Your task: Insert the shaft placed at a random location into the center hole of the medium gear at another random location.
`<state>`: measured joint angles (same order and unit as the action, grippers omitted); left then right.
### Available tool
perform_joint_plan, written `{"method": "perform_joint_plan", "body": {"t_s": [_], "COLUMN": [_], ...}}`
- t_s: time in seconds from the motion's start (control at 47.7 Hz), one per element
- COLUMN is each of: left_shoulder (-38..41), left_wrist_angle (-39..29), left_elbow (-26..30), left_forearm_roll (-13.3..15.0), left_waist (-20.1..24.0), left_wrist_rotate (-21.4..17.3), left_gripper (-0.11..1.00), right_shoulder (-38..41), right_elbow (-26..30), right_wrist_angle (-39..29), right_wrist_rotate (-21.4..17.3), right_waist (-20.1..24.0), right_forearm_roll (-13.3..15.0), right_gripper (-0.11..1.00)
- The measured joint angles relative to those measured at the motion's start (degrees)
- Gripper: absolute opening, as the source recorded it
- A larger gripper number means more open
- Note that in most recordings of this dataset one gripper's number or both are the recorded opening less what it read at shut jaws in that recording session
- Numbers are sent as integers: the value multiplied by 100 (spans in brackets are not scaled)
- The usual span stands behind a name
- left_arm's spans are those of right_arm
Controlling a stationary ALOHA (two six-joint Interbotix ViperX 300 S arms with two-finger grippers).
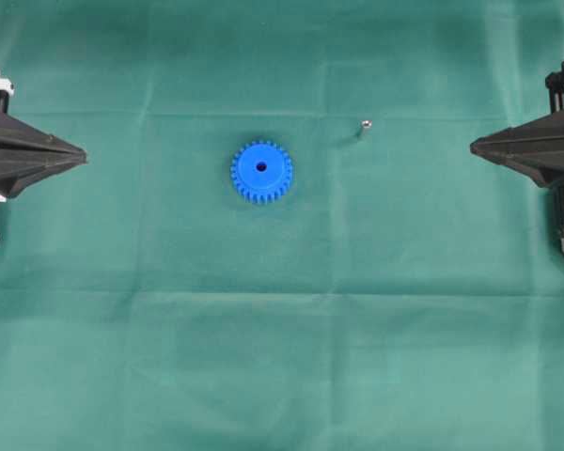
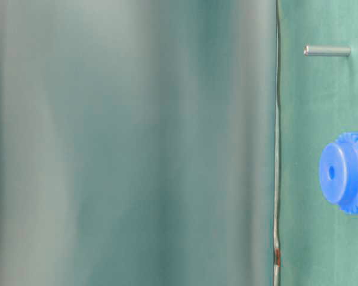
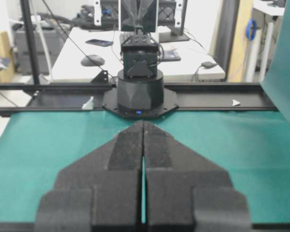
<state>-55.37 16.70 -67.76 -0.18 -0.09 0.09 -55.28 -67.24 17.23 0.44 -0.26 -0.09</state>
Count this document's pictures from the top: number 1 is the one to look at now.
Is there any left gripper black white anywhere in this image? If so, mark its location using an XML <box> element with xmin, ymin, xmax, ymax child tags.
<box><xmin>0</xmin><ymin>75</ymin><xmax>86</xmax><ymax>203</ymax></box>

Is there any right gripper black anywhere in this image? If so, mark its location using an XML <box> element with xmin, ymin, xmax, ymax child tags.
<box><xmin>470</xmin><ymin>62</ymin><xmax>564</xmax><ymax>255</ymax></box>

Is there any small metal shaft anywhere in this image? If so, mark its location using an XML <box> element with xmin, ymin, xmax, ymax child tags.
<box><xmin>355</xmin><ymin>119</ymin><xmax>373</xmax><ymax>140</ymax></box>

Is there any blue plastic gear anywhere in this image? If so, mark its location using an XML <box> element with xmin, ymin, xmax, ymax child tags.
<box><xmin>230</xmin><ymin>140</ymin><xmax>293</xmax><ymax>205</ymax></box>

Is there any green cloth mat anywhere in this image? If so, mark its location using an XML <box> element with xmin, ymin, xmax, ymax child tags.
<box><xmin>0</xmin><ymin>1</ymin><xmax>564</xmax><ymax>450</ymax></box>

